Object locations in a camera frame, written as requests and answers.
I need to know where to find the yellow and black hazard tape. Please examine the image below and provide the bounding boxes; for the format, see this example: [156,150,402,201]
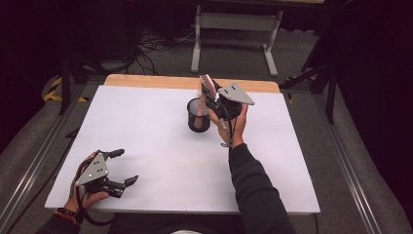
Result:
[43,75,90,103]

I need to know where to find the red and black bracelet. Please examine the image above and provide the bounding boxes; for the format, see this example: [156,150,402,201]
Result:
[54,207,82,226]

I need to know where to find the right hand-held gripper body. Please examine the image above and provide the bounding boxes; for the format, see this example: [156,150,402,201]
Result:
[206,81,256,122]

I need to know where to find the white metal stand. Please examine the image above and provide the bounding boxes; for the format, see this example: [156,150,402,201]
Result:
[190,2,284,78]

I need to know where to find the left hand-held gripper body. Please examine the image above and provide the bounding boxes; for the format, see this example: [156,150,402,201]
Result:
[74,151,127,199]

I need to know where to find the pink hairbrush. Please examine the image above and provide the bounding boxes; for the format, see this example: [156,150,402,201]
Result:
[193,73,216,130]

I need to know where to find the person's dark clothing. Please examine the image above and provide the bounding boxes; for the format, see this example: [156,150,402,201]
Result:
[106,212,240,234]

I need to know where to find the person's left hand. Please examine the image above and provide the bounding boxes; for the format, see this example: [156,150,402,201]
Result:
[62,150,111,215]

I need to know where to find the black tripod stand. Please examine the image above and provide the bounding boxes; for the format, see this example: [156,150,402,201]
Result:
[57,52,110,116]
[279,61,339,125]

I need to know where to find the black gripper wrist strap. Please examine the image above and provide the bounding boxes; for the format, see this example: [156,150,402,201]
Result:
[75,185,115,227]

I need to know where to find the aluminium floor rail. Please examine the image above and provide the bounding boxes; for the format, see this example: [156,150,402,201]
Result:
[0,83,86,230]
[311,93,385,234]

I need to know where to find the bundle of black floor cables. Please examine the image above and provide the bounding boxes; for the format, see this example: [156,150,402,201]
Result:
[128,27,198,76]

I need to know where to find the black mesh pen holder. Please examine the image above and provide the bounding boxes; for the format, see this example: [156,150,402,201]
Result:
[186,97,212,134]

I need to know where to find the grey gripper wrist strap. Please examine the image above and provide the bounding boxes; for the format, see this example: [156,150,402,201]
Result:
[219,117,236,148]

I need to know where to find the person's right hand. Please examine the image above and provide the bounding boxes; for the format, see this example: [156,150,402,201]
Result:
[207,102,250,149]

